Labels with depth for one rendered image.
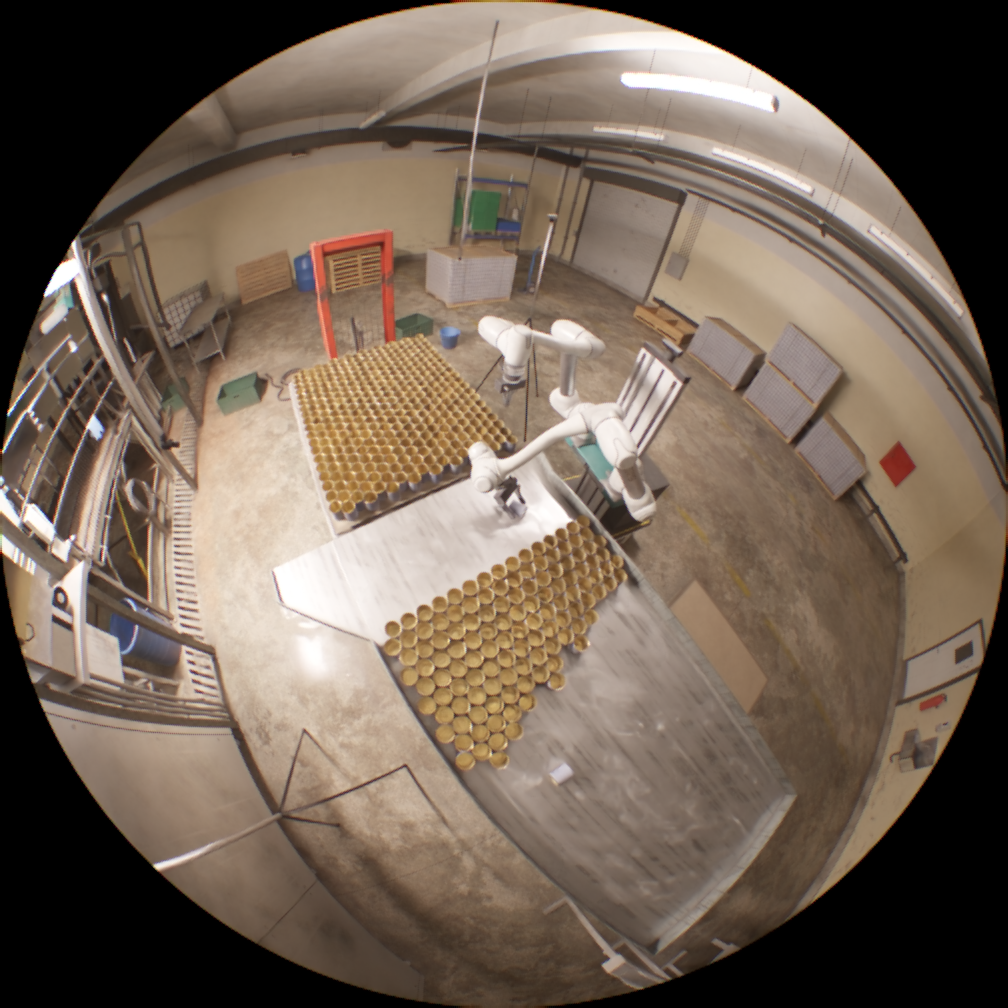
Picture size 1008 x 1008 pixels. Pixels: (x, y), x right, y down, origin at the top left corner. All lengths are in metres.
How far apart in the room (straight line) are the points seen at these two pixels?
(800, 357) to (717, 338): 1.90
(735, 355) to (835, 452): 2.91
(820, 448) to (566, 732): 7.10
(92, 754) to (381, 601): 1.71
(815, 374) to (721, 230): 4.42
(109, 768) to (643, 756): 2.39
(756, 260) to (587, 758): 9.43
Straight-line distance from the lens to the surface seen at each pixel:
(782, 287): 9.15
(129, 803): 2.03
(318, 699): 2.62
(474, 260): 6.50
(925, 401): 9.35
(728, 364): 7.73
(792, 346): 7.40
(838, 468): 7.72
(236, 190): 10.01
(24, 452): 2.86
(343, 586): 1.49
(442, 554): 1.47
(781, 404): 7.59
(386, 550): 1.51
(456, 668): 1.34
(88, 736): 1.99
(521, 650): 1.37
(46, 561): 2.17
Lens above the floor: 2.41
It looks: 55 degrees down
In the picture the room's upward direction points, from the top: 14 degrees clockwise
